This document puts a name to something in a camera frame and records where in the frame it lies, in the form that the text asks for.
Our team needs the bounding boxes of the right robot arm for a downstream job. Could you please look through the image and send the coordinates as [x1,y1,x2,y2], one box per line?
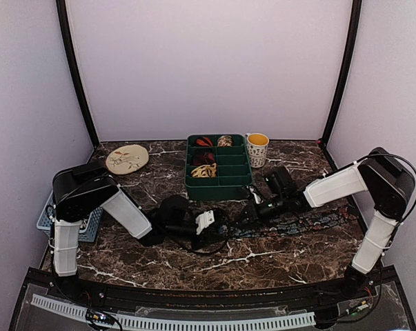
[240,147,416,299]

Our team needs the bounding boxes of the red navy striped rolled tie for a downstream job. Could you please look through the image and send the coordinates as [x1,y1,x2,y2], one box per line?
[193,136,214,147]

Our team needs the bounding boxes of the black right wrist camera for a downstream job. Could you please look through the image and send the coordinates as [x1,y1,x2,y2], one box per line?
[264,166,298,199]

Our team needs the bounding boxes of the green compartment organizer tray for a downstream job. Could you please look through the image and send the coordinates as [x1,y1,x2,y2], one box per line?
[184,134,253,201]

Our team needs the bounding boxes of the left black frame post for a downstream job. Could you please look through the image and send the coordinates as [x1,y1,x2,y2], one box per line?
[55,0,100,148]

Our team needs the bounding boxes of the white mug yellow inside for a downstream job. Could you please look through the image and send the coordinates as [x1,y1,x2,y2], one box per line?
[245,133,270,168]

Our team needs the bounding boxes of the light blue plastic basket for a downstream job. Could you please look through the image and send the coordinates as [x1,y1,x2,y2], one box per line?
[36,191,103,243]

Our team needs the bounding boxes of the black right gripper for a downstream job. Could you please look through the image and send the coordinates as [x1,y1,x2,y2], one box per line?
[232,192,288,228]

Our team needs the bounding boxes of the dark floral necktie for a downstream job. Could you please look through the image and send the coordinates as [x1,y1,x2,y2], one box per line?
[221,204,359,239]

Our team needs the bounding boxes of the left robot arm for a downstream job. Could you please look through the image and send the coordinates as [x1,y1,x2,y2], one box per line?
[48,161,230,301]

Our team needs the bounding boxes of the right black frame post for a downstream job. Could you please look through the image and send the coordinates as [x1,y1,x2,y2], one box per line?
[319,0,362,150]

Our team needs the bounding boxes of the yellow patterned rolled tie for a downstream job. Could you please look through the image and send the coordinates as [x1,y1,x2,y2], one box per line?
[190,163,217,178]

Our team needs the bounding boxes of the black frame post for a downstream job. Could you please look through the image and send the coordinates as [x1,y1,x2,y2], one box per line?
[55,0,100,148]
[319,0,362,150]

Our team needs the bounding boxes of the maroon navy striped rolled tie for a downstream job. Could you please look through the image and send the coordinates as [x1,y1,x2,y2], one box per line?
[191,152,216,166]

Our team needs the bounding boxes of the white slotted cable duct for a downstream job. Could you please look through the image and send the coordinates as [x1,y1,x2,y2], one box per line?
[30,293,316,331]

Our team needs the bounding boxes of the round bird-pattern plate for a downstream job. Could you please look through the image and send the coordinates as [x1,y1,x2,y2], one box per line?
[106,144,149,175]

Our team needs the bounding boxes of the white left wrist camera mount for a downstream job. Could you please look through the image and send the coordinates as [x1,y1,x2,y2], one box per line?
[195,210,215,235]

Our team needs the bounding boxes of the floral cream rolled tie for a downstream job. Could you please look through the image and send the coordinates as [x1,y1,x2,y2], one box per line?
[217,135,234,147]

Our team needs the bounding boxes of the black front rail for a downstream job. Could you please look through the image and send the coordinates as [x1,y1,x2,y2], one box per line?
[28,268,398,314]

